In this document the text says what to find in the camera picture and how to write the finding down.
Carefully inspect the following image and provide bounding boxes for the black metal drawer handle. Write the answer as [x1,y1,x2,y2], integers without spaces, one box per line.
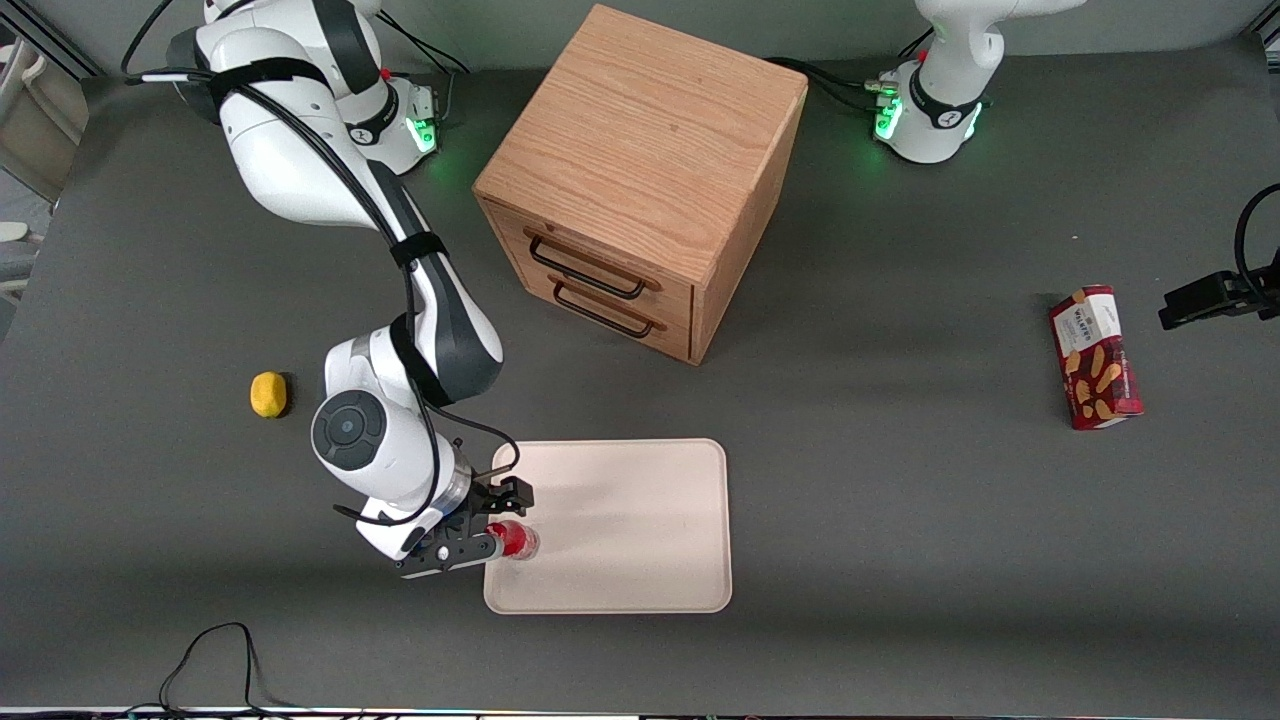
[527,234,649,301]
[552,279,657,340]

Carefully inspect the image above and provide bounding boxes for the black right arm base cables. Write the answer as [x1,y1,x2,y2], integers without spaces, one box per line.
[378,12,471,129]

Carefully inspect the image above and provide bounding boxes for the black left arm base cables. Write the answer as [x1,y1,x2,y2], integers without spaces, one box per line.
[763,28,937,113]

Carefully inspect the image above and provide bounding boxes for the black looped gripper cable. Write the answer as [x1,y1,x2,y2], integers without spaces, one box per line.
[1233,183,1280,297]

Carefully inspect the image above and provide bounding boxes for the red coke bottle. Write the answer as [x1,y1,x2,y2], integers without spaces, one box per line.
[486,519,542,563]

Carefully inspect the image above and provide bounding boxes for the white chair base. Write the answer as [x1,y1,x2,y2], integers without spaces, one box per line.
[0,220,47,306]

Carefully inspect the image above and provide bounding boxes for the yellow lemon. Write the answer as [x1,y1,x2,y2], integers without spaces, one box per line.
[249,371,289,419]

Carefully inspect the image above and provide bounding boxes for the red cookie box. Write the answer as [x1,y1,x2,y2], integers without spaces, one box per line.
[1048,285,1145,431]

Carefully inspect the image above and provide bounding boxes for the black arm base cables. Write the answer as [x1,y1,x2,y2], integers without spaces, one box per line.
[763,28,937,113]
[378,12,471,129]

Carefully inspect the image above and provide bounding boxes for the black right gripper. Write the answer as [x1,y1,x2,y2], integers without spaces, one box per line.
[355,476,536,582]

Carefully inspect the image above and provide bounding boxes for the black cable along right arm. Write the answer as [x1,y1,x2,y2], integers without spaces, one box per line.
[120,0,523,529]

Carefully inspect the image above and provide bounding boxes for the beige chair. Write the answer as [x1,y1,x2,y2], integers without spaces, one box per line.
[0,40,91,204]

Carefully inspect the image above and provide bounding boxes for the aluminium frame rail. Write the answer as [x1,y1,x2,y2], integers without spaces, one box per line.
[0,0,105,81]

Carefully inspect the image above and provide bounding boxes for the wooden drawer cabinet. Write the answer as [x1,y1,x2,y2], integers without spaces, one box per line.
[471,3,809,367]

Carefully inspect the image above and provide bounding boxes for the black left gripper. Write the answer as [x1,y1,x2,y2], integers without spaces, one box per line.
[1158,262,1280,332]

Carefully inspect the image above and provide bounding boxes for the thin black table cable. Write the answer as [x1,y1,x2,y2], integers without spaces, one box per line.
[120,622,331,719]

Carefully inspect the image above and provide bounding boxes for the beige plastic tray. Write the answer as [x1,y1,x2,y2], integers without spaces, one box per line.
[483,438,734,615]

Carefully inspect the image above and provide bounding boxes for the wooden drawer front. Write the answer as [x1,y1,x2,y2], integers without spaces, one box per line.
[484,203,696,327]
[515,268,694,363]

